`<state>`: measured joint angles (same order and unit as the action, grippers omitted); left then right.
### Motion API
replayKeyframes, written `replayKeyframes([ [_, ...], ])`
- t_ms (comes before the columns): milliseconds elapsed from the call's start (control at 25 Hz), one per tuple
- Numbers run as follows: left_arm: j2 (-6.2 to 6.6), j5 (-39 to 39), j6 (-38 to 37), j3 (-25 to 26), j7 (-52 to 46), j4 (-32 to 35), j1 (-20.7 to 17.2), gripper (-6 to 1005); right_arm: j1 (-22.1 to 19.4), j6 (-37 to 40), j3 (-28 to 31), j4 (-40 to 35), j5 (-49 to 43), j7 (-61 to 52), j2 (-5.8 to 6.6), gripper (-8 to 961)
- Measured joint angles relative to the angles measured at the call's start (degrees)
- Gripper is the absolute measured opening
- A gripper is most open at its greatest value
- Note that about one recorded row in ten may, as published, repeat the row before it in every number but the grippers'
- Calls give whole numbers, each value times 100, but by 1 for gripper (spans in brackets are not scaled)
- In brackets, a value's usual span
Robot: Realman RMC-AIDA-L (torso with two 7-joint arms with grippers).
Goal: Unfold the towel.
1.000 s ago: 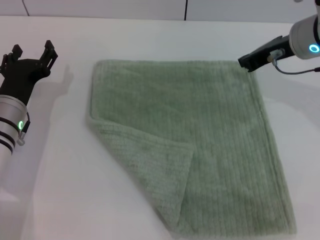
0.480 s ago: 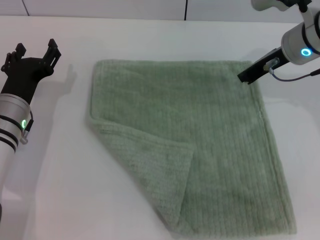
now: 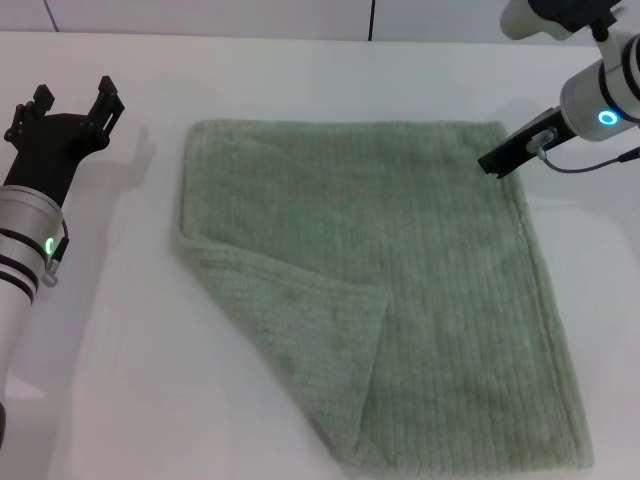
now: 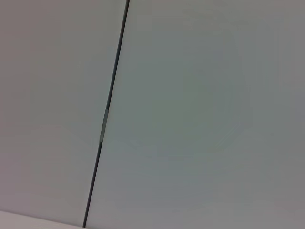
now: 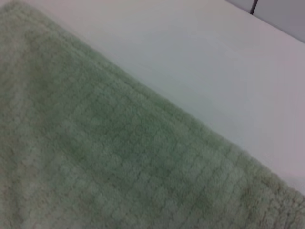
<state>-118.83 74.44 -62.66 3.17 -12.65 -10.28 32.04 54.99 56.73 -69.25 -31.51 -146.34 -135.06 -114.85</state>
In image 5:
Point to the green terry towel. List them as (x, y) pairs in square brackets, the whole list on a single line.
[(95, 143)]

